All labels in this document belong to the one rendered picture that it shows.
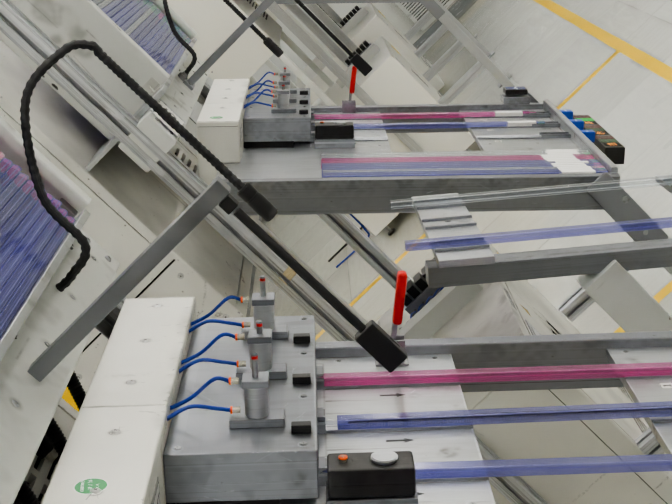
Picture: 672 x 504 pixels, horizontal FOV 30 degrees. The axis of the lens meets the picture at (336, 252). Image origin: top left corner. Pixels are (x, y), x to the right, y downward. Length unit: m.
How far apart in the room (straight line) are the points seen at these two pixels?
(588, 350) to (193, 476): 0.56
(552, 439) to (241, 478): 1.34
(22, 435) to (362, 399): 0.43
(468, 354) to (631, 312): 0.39
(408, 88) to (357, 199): 3.59
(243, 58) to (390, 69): 0.67
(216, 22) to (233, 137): 3.38
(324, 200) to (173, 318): 0.87
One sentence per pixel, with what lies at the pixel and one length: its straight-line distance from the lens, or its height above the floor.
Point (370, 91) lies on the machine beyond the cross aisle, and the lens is 5.76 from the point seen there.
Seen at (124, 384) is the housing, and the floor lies 1.27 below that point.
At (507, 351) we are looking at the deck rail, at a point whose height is 0.93.
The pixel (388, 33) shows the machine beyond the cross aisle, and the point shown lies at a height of 0.50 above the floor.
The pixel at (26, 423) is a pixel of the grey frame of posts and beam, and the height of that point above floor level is 1.33.
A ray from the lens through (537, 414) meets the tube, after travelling 1.29.
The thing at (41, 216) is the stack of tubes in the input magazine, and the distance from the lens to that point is 1.33.
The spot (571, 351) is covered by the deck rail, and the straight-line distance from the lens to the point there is 1.48.
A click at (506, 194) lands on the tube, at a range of 1.84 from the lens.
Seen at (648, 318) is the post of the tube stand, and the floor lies 0.71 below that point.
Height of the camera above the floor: 1.47
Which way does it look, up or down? 13 degrees down
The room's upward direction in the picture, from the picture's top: 47 degrees counter-clockwise
